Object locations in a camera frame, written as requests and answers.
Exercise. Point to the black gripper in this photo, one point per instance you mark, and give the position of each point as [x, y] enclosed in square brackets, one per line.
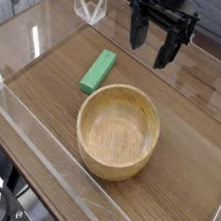
[174, 16]

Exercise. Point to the green rectangular block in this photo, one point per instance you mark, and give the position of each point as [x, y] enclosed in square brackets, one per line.
[97, 72]

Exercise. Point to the brown wooden bowl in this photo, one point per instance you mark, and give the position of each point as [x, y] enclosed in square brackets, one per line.
[118, 127]

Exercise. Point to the black table leg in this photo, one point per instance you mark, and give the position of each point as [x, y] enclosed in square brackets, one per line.
[13, 179]

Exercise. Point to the clear acrylic enclosure walls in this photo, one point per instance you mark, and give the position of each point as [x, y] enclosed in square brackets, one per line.
[45, 51]

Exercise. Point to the black metal bracket with screw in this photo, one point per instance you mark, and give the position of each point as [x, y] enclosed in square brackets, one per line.
[17, 212]

